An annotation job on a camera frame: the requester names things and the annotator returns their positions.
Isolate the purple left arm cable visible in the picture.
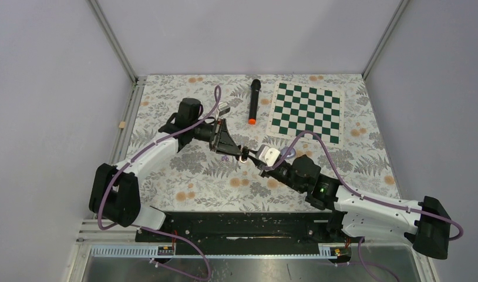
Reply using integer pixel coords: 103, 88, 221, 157
97, 85, 222, 281

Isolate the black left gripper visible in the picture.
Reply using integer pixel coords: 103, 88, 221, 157
191, 118, 241, 157

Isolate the black microphone orange end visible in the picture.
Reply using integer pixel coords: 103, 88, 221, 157
248, 79, 261, 125

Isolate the silver computer mouse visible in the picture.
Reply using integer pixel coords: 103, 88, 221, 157
280, 147, 296, 159

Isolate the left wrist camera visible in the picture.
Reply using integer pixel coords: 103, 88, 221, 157
216, 102, 231, 116

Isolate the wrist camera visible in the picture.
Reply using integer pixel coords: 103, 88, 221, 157
257, 145, 281, 166
216, 102, 231, 116

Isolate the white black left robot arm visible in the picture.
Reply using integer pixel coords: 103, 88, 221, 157
89, 98, 241, 241

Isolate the green white chessboard mat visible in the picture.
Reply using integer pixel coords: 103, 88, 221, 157
266, 81, 345, 149

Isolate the black earbud charging case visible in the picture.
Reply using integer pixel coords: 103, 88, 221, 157
238, 146, 250, 163

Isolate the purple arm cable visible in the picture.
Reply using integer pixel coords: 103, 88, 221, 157
97, 85, 222, 281
262, 130, 464, 281

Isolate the floral tablecloth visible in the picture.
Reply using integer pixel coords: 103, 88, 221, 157
127, 74, 400, 212

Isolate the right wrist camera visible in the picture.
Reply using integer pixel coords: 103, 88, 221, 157
257, 145, 281, 166

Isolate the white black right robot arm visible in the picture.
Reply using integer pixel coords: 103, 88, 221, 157
237, 145, 451, 260

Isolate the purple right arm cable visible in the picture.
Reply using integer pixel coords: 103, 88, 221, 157
262, 130, 464, 281

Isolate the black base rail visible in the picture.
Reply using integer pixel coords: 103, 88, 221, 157
124, 210, 386, 256

